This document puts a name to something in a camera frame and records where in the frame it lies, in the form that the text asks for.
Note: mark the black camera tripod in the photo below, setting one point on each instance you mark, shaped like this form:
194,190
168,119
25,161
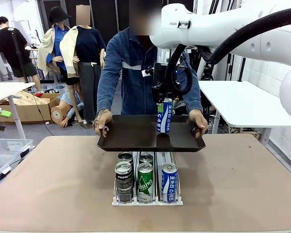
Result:
206,74

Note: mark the black pole stand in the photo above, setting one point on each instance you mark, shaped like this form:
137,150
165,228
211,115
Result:
242,70

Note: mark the person's right forearm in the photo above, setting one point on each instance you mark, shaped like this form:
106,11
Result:
108,94

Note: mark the person's left hand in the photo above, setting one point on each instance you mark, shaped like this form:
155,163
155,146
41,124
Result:
198,120

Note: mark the person in black T-shirt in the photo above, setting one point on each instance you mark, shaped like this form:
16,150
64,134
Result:
12,48

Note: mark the mannequin torso in blue cloth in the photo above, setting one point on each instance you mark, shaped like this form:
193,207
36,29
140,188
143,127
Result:
57,114

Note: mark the black brimmed hat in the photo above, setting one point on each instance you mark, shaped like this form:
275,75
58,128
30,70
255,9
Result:
57,14

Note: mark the person's left forearm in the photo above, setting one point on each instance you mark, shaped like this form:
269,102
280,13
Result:
194,97

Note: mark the white table with white leg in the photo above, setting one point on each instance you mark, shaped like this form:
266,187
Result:
4,88

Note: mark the blue Pocari Sweat can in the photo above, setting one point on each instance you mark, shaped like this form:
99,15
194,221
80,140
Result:
165,116
169,184

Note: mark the white can dispenser rack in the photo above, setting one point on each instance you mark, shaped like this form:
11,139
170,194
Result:
165,157

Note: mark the black mannequin base plate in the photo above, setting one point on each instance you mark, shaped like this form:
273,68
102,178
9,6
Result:
88,125

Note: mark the large white table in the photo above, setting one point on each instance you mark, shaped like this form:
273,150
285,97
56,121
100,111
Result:
245,104

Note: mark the black light stand poles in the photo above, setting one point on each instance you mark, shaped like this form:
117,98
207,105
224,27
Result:
215,6

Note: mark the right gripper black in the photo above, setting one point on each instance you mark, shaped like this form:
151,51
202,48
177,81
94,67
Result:
160,72

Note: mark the black serving tray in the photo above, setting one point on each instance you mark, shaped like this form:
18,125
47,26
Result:
131,131

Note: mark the person in denim jacket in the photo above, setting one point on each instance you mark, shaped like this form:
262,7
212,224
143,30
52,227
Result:
133,85

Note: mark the black Pepsi can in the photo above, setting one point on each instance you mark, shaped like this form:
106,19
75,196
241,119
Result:
125,157
123,179

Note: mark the brown cardboard box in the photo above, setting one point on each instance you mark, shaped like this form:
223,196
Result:
26,112

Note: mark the green Chilsung cider can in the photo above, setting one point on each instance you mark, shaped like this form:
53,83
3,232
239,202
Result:
145,184
146,158

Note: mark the person's right hand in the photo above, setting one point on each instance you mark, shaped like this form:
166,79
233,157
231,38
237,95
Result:
103,119

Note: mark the black backdrop panel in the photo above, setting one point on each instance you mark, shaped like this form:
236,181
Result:
106,14

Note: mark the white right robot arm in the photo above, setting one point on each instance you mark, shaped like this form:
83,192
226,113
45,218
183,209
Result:
208,29

